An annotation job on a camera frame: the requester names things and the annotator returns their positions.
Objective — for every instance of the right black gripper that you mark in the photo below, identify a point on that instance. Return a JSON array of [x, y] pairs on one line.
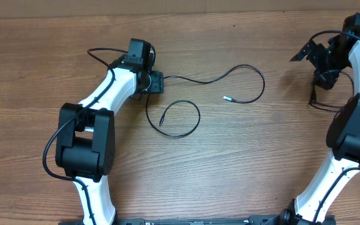
[[327, 80]]

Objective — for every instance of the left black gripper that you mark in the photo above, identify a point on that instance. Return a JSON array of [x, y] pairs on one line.
[[157, 82]]

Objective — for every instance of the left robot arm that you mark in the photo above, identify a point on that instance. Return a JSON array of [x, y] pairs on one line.
[[85, 138]]

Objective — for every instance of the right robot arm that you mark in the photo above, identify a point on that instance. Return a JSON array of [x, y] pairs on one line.
[[342, 161]]

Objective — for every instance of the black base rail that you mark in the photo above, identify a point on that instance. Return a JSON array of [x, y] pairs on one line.
[[251, 220]]

